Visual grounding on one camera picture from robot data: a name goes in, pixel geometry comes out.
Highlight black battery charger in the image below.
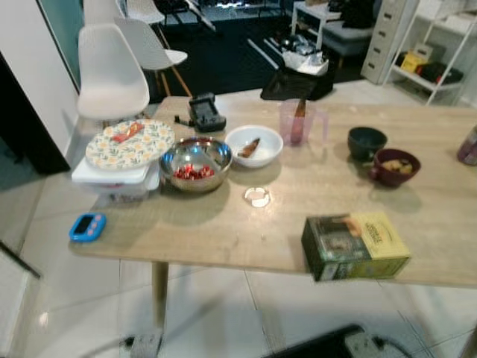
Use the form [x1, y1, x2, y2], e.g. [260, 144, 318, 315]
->
[175, 92, 227, 134]

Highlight yellow box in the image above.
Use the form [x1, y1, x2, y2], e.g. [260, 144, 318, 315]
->
[400, 51, 431, 74]

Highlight white tray of dishes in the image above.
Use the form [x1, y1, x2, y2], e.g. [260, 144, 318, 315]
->
[277, 34, 330, 76]

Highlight black duffel bag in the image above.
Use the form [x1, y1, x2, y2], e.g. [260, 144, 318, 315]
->
[260, 69, 335, 102]

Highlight white shelf rack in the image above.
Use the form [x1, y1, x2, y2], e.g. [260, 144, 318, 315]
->
[388, 0, 477, 107]

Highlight green and yellow carton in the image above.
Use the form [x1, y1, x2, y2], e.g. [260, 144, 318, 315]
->
[301, 210, 411, 283]

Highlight steel mixing bowl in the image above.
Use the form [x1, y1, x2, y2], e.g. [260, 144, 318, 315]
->
[159, 136, 233, 195]

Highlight red food pieces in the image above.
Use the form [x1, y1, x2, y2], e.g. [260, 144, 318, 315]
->
[173, 164, 215, 181]

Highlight white drawer cabinet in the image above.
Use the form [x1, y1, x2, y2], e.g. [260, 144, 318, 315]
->
[361, 0, 420, 85]

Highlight floral round plate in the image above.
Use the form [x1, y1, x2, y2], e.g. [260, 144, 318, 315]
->
[85, 119, 176, 171]

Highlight dark green bowl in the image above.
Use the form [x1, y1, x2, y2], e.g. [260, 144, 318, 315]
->
[347, 126, 388, 162]

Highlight purple drink can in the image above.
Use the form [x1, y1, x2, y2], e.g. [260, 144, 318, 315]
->
[457, 127, 477, 166]

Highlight white plastic container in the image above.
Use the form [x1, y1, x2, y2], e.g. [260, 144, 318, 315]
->
[71, 158, 161, 204]

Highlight dark floor carpet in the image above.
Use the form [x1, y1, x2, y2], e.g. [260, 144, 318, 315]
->
[149, 11, 373, 101]

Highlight tan food pieces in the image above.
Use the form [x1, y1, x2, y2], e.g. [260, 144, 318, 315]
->
[382, 159, 412, 175]

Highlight black backpack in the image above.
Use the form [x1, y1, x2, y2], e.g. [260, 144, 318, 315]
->
[341, 0, 377, 29]

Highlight white side table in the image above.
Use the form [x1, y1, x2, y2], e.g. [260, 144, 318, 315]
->
[292, 1, 344, 49]

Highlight grey bench sofa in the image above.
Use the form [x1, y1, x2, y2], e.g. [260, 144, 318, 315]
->
[322, 19, 373, 59]

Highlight white bowl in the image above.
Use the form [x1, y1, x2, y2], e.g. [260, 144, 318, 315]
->
[224, 125, 284, 169]

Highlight black pouch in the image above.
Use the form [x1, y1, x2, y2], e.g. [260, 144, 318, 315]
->
[425, 62, 465, 85]

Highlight white plastic chair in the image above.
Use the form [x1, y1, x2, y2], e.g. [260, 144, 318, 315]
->
[123, 0, 166, 27]
[77, 24, 150, 124]
[114, 16, 193, 98]

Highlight brown food piece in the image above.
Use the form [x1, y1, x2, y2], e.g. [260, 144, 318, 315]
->
[237, 137, 262, 159]

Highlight pink plastic measuring jug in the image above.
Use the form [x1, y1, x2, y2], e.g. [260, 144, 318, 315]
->
[279, 99, 329, 148]

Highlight small clear glass dish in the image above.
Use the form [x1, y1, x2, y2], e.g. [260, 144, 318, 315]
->
[244, 186, 272, 209]

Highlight blue digital timer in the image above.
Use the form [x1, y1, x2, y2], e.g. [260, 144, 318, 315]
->
[69, 213, 107, 243]

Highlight red snack packet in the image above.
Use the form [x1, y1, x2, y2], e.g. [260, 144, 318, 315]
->
[112, 122, 145, 144]

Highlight maroon bowl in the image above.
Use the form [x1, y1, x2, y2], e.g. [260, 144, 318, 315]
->
[369, 148, 422, 188]

